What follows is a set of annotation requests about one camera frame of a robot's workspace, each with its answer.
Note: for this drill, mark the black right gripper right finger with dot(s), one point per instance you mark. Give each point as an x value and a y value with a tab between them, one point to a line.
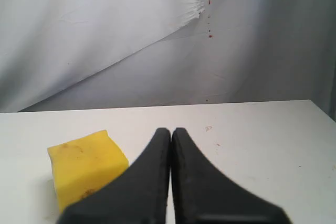
203	194

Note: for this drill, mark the white backdrop cloth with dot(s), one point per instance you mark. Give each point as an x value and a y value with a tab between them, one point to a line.
80	54

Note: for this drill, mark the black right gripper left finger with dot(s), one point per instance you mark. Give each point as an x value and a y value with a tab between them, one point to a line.
139	195

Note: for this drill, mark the yellow sponge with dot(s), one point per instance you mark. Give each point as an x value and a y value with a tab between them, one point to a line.
83	166

